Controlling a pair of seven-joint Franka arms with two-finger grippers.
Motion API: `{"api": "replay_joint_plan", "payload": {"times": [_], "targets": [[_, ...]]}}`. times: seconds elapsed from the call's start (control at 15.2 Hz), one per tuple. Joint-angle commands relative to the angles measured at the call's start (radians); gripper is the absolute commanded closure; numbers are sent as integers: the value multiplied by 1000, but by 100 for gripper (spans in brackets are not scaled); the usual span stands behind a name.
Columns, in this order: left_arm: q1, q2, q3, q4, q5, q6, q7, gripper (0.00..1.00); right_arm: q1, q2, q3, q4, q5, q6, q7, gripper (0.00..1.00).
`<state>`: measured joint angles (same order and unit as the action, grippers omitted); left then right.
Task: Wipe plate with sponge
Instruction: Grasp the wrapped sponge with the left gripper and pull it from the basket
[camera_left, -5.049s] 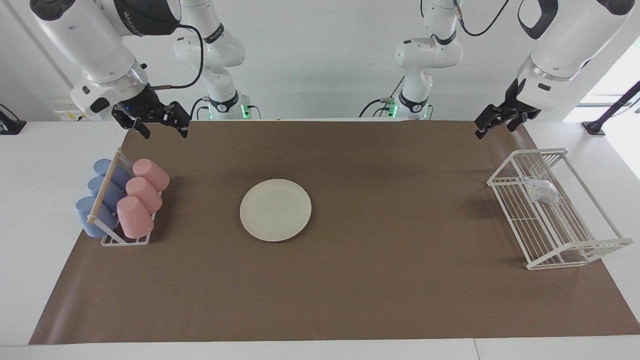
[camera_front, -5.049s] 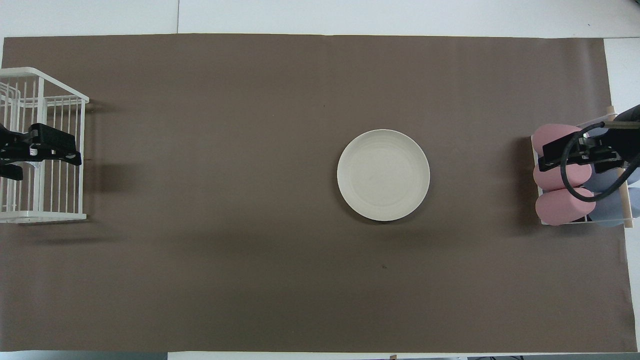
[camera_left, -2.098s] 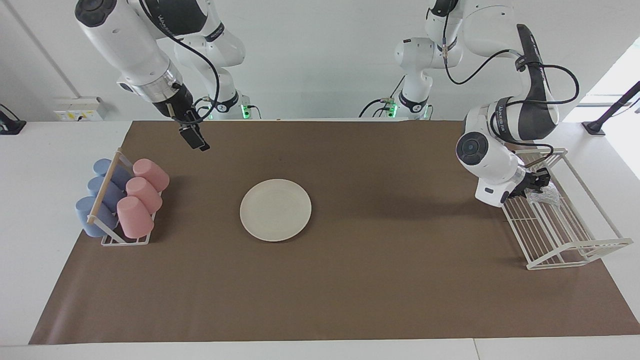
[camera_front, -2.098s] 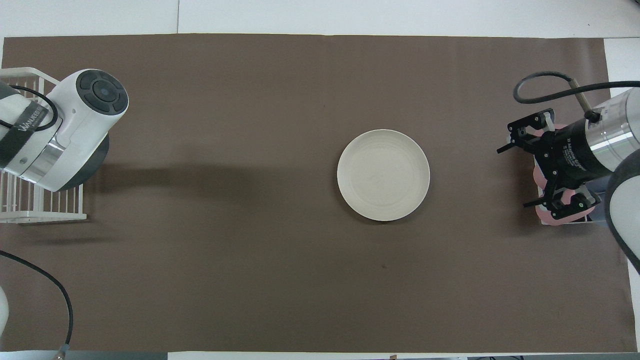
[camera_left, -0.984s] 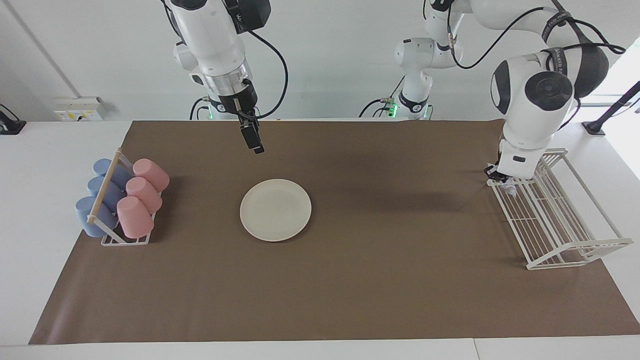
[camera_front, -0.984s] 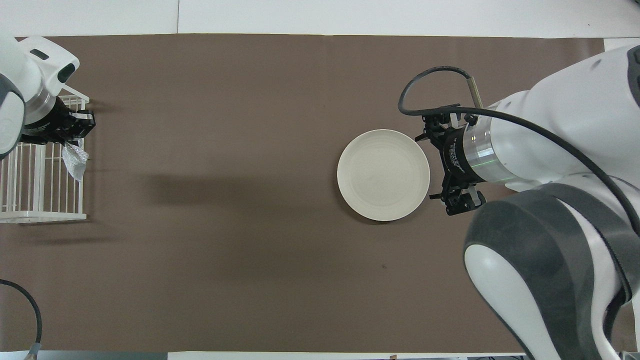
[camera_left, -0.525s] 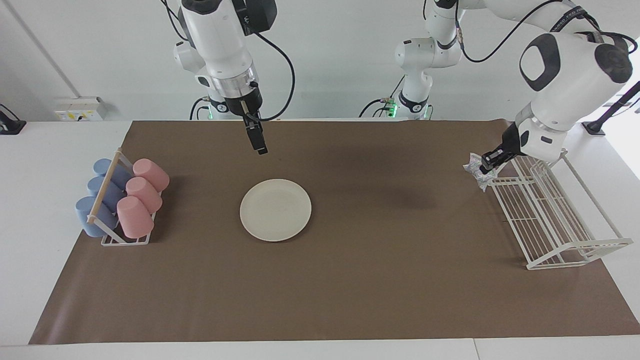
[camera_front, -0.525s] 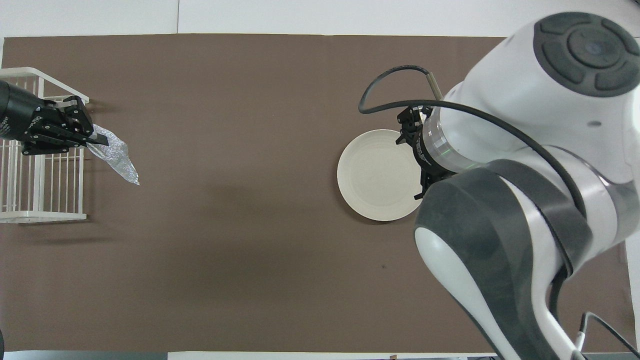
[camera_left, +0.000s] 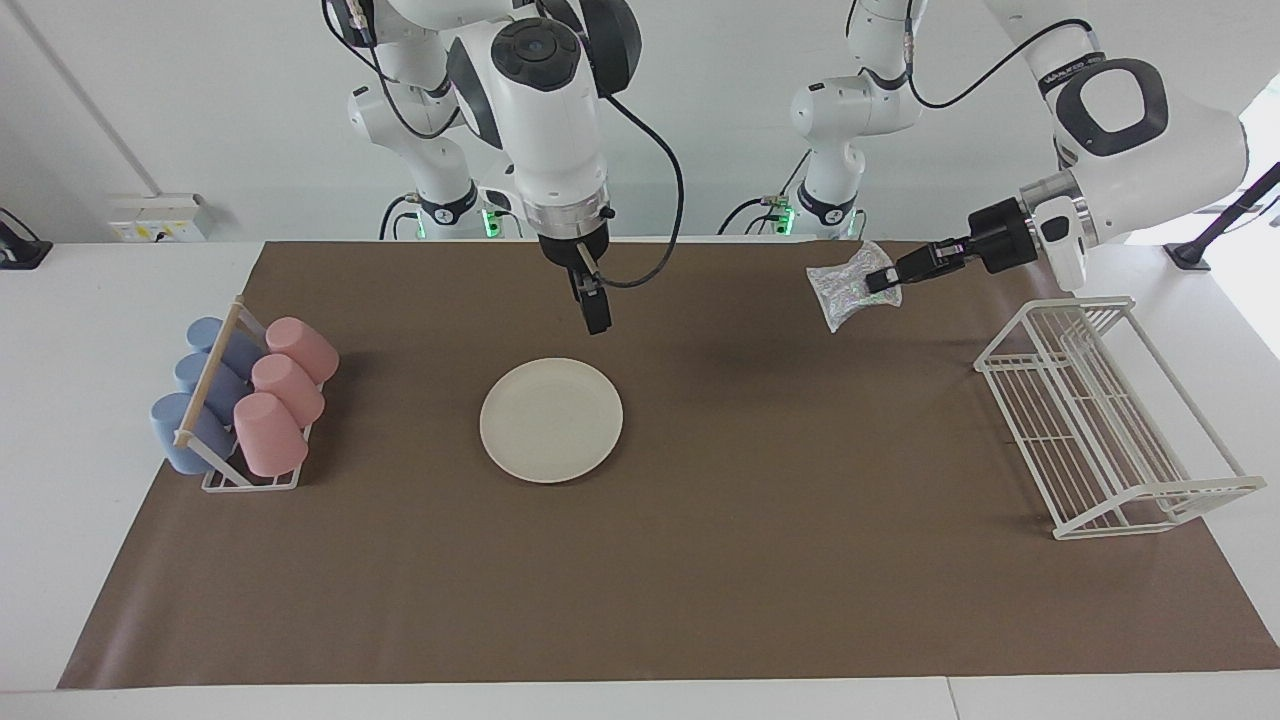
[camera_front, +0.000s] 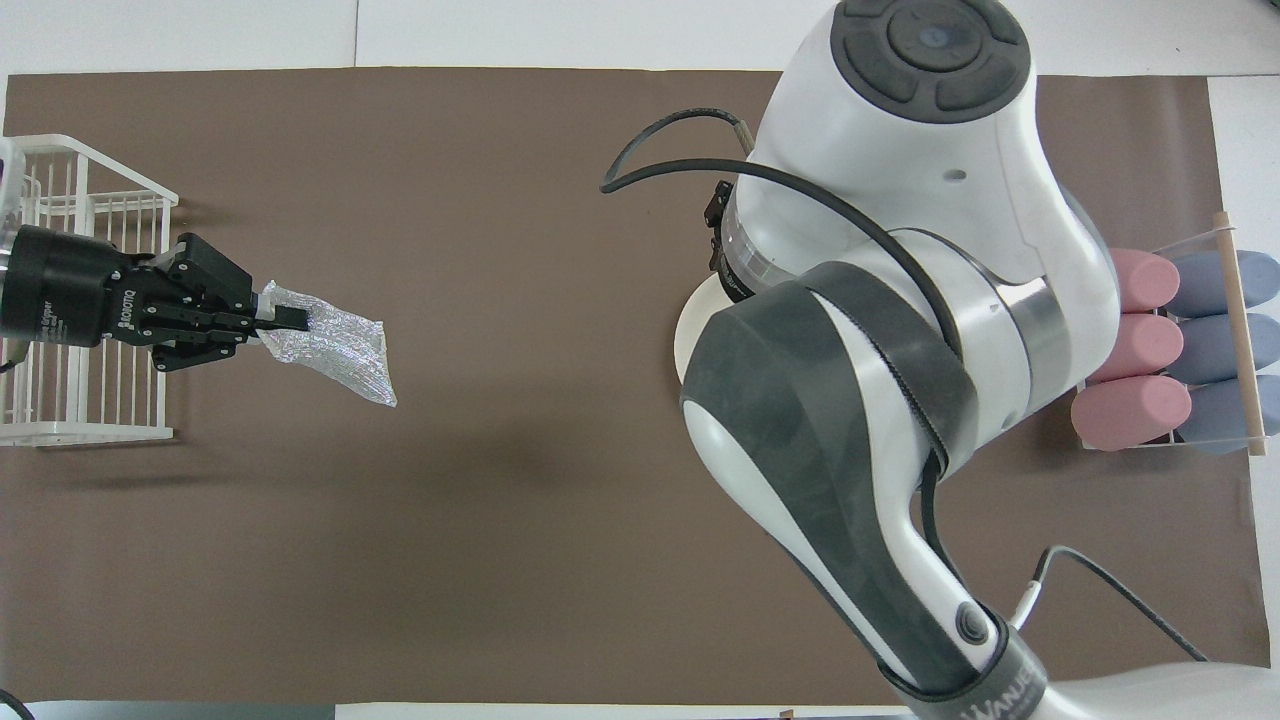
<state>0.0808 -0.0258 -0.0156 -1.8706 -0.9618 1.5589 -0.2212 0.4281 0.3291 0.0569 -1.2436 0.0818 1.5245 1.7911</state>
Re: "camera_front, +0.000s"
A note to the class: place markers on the pink cup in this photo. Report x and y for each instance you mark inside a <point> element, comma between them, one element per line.
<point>1150,345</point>
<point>1130,412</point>
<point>1150,280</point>

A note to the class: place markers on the cream round plate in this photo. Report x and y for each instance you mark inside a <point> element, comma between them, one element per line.
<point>695,335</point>

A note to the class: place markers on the clear cup rack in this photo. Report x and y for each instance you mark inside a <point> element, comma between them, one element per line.
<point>1175,440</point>

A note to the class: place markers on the silver mesh scouring sponge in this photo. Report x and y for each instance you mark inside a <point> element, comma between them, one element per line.
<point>340,345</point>

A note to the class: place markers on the brown table mat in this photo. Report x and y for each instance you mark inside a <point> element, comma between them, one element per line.
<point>500,520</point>

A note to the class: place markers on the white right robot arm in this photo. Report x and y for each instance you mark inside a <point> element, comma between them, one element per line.
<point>900,300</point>

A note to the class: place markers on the blue cup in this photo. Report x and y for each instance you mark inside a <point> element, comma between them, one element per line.
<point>1205,285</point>
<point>1215,415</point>
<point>1210,348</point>

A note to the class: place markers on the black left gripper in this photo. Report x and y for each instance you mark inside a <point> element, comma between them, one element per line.
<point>60,290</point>

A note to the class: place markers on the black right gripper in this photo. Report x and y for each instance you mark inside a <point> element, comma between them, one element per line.
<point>718,215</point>

